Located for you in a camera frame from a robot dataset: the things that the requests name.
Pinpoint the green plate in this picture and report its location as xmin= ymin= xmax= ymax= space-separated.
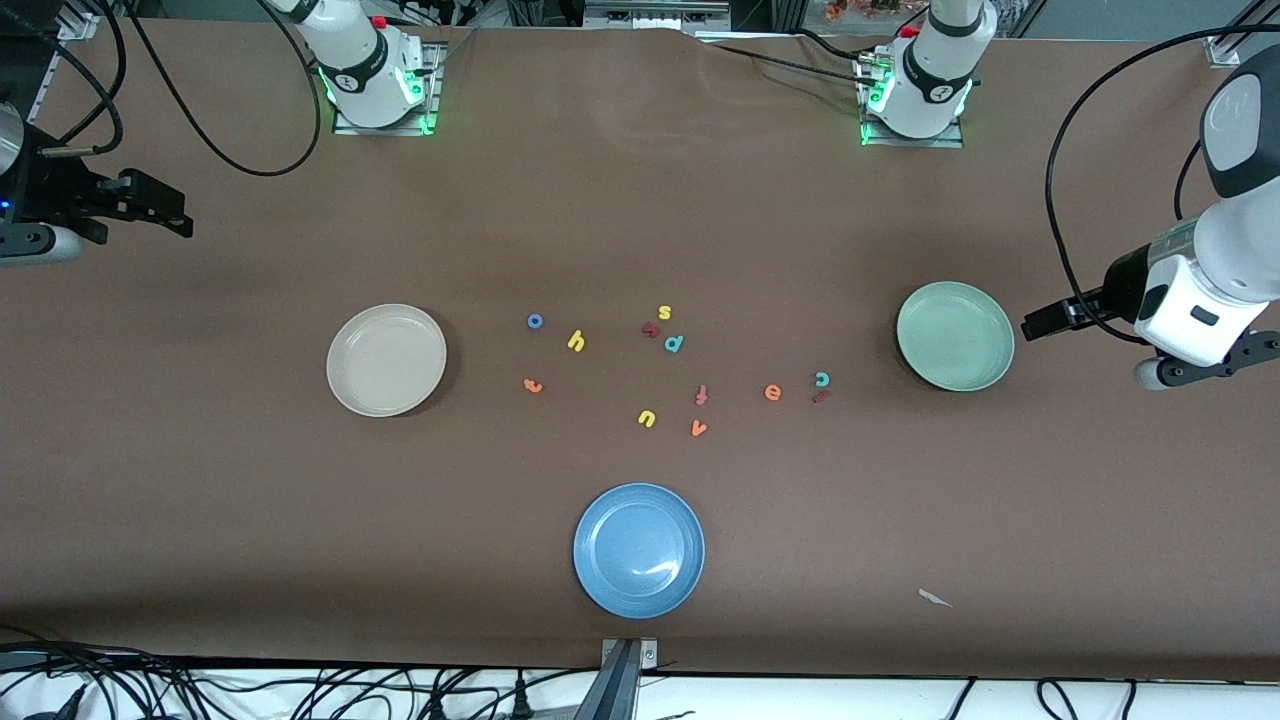
xmin=896 ymin=281 xmax=1015 ymax=392

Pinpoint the beige plate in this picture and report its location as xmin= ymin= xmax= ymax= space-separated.
xmin=326 ymin=303 xmax=448 ymax=418

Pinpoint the brown paper table cover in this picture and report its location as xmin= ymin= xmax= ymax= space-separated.
xmin=0 ymin=18 xmax=1280 ymax=683

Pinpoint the blue plate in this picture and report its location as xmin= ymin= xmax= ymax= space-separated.
xmin=573 ymin=483 xmax=706 ymax=620

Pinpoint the long black right arm cable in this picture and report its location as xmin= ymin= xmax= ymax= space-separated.
xmin=120 ymin=0 xmax=323 ymax=178

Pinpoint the short black right arm cable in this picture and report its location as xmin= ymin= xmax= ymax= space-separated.
xmin=38 ymin=0 xmax=126 ymax=157

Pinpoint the black left camera bracket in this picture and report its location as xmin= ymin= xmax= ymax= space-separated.
xmin=1165 ymin=330 xmax=1280 ymax=381

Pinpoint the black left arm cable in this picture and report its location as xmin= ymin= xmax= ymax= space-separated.
xmin=1045 ymin=22 xmax=1280 ymax=346

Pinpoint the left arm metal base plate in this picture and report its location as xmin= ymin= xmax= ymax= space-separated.
xmin=860 ymin=118 xmax=966 ymax=150

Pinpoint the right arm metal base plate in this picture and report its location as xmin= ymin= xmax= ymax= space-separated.
xmin=332 ymin=42 xmax=446 ymax=137

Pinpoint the black base power cable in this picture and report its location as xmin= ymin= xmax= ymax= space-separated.
xmin=695 ymin=28 xmax=881 ymax=91

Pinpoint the grey metal frame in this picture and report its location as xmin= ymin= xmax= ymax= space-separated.
xmin=583 ymin=0 xmax=733 ymax=33

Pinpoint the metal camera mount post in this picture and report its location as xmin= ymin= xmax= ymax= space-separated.
xmin=572 ymin=637 xmax=661 ymax=720

